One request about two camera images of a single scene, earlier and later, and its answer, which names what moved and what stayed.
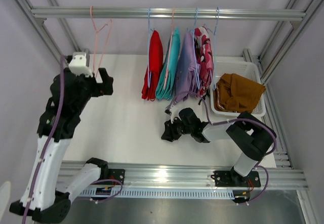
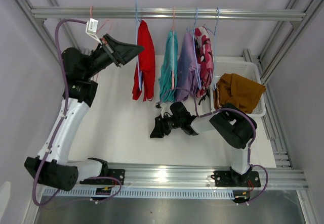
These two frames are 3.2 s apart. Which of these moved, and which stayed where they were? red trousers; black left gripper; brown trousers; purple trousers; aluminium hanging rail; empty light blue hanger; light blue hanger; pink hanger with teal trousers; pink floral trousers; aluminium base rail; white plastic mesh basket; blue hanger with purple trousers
Moved: pink hanger with teal trousers; black left gripper; light blue hanger; red trousers
Stayed: pink floral trousers; purple trousers; aluminium hanging rail; brown trousers; white plastic mesh basket; aluminium base rail; empty light blue hanger; blue hanger with purple trousers
